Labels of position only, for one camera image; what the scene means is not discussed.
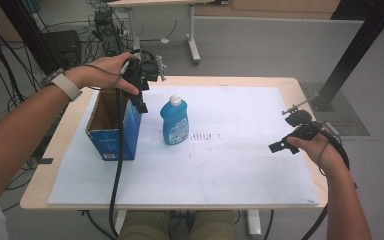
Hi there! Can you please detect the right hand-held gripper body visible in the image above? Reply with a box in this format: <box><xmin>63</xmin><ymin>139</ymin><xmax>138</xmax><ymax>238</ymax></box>
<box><xmin>281</xmin><ymin>94</ymin><xmax>323</xmax><ymax>140</ymax></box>

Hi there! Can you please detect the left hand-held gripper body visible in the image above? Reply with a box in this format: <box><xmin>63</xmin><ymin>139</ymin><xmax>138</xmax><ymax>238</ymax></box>
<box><xmin>122</xmin><ymin>49</ymin><xmax>167</xmax><ymax>95</ymax></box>

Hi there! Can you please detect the blue detergent bottle white cap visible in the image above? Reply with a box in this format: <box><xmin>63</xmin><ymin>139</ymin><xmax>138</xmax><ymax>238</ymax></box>
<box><xmin>159</xmin><ymin>94</ymin><xmax>190</xmax><ymax>146</ymax></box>

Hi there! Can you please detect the blue cardboard box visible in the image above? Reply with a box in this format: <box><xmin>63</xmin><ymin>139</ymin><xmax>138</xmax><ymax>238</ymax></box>
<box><xmin>85</xmin><ymin>89</ymin><xmax>143</xmax><ymax>162</ymax></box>

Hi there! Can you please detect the person's right hand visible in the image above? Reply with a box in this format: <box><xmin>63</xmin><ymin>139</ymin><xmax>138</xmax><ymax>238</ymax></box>
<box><xmin>286</xmin><ymin>123</ymin><xmax>346</xmax><ymax>175</ymax></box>

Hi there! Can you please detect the person's left hand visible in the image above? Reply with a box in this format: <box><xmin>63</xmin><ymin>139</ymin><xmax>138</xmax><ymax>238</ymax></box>
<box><xmin>63</xmin><ymin>51</ymin><xmax>141</xmax><ymax>98</ymax></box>

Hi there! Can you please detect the light wooden table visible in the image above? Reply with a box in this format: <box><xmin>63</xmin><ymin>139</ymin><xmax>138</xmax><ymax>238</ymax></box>
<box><xmin>19</xmin><ymin>75</ymin><xmax>329</xmax><ymax>211</ymax></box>

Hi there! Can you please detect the grey floor grille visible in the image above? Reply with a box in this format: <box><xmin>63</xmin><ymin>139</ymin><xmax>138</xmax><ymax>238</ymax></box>
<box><xmin>299</xmin><ymin>82</ymin><xmax>370</xmax><ymax>137</ymax></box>

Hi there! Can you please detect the white table mat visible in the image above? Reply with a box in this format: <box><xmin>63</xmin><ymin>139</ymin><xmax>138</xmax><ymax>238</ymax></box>
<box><xmin>47</xmin><ymin>85</ymin><xmax>320</xmax><ymax>206</ymax></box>

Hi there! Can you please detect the white desk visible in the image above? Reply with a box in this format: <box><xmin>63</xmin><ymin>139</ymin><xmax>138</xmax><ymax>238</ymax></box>
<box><xmin>108</xmin><ymin>0</ymin><xmax>229</xmax><ymax>65</ymax></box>

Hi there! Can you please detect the black computer case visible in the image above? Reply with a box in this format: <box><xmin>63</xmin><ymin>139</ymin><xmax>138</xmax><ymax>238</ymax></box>
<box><xmin>41</xmin><ymin>29</ymin><xmax>83</xmax><ymax>74</ymax></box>

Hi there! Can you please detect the white table foot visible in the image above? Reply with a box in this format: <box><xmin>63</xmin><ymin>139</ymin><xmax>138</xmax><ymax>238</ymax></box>
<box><xmin>245</xmin><ymin>209</ymin><xmax>263</xmax><ymax>240</ymax></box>

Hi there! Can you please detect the person's right leg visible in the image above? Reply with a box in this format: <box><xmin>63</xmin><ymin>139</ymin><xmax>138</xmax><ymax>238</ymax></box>
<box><xmin>188</xmin><ymin>210</ymin><xmax>236</xmax><ymax>240</ymax></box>

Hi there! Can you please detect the person's leg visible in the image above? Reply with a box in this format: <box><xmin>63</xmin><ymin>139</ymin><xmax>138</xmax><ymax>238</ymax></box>
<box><xmin>118</xmin><ymin>210</ymin><xmax>172</xmax><ymax>240</ymax></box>
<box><xmin>188</xmin><ymin>210</ymin><xmax>236</xmax><ymax>240</ymax></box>

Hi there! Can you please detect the person's left leg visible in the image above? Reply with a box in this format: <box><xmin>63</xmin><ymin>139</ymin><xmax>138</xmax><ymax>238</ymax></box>
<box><xmin>118</xmin><ymin>210</ymin><xmax>172</xmax><ymax>240</ymax></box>

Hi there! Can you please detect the grey left wrist cord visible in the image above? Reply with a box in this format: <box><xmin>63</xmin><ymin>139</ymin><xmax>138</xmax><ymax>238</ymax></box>
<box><xmin>69</xmin><ymin>63</ymin><xmax>125</xmax><ymax>92</ymax></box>

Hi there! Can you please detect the grey wrist cord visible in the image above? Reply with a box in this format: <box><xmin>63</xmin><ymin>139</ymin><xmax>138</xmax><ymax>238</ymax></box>
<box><xmin>317</xmin><ymin>139</ymin><xmax>332</xmax><ymax>177</ymax></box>
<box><xmin>69</xmin><ymin>63</ymin><xmax>125</xmax><ymax>92</ymax></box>

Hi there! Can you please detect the grey right wrist cord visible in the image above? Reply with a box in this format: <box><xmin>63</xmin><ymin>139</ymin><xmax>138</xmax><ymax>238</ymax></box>
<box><xmin>317</xmin><ymin>139</ymin><xmax>332</xmax><ymax>177</ymax></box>

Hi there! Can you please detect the white plug with black cable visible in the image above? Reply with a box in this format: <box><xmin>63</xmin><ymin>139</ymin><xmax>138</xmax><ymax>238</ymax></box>
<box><xmin>139</xmin><ymin>19</ymin><xmax>178</xmax><ymax>45</ymax></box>

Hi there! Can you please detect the device on stand with cables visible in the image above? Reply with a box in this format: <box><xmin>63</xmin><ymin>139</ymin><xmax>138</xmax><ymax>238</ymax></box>
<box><xmin>91</xmin><ymin>8</ymin><xmax>125</xmax><ymax>58</ymax></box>

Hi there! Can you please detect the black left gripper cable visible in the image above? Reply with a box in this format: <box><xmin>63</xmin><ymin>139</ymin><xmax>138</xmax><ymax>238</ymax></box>
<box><xmin>108</xmin><ymin>88</ymin><xmax>126</xmax><ymax>240</ymax></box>

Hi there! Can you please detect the wristwatch with beige strap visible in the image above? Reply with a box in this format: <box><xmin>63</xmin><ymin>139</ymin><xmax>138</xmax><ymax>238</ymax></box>
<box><xmin>39</xmin><ymin>68</ymin><xmax>83</xmax><ymax>103</ymax></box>

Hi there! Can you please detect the black metal post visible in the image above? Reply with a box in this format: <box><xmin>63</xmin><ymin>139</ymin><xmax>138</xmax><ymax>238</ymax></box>
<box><xmin>309</xmin><ymin>0</ymin><xmax>384</xmax><ymax>113</ymax></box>

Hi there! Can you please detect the bundle of black cables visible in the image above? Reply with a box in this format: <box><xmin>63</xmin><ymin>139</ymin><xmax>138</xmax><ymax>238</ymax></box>
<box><xmin>0</xmin><ymin>0</ymin><xmax>43</xmax><ymax>113</ymax></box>

